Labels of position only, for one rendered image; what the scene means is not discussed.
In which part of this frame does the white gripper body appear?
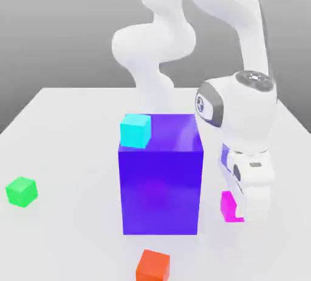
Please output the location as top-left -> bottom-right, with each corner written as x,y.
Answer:
220,142 -> 276,196

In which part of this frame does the small magenta cube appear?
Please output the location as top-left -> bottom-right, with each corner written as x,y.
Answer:
220,190 -> 245,224

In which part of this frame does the small orange cube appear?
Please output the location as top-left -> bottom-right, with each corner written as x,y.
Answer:
135,249 -> 171,281

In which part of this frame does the small cyan cube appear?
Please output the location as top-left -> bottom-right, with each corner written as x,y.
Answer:
119,113 -> 152,150

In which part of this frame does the small green cube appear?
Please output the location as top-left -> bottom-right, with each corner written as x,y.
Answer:
5,176 -> 39,209

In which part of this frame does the large blue box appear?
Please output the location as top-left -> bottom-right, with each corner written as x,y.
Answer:
117,113 -> 204,236

